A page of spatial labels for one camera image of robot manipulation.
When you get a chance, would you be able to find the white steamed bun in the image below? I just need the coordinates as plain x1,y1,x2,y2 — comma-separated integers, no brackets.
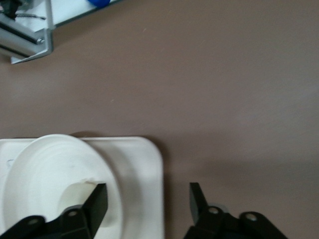
58,178,100,220

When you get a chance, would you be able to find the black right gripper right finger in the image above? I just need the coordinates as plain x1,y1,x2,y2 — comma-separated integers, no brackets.
183,182,290,239

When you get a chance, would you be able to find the round cream plate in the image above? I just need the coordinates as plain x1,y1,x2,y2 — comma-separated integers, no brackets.
1,134,124,239

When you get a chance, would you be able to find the cream rabbit print tray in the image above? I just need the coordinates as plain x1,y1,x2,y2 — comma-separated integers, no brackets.
0,136,165,239

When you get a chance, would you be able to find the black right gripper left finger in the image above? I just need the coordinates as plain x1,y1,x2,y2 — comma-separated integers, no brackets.
0,183,108,239

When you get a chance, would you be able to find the blue round object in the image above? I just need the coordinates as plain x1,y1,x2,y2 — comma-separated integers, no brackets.
87,0,111,7

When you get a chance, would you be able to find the aluminium profile post bracket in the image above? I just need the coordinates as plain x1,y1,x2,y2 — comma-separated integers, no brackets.
0,0,54,65

